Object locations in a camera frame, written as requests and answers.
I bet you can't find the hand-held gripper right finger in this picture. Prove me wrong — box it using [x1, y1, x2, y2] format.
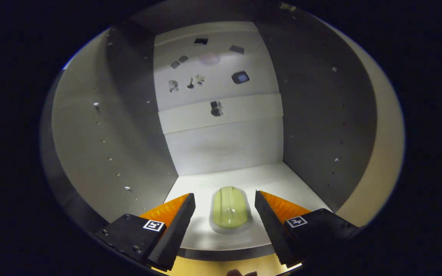
[254, 190, 360, 269]

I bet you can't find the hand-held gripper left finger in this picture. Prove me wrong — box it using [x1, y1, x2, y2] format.
[95, 193, 196, 272]

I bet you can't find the beige cabinet door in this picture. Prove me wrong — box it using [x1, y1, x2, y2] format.
[334, 27, 406, 227]

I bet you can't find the green item in clear pack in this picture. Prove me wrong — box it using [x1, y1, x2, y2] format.
[209, 186, 253, 234]

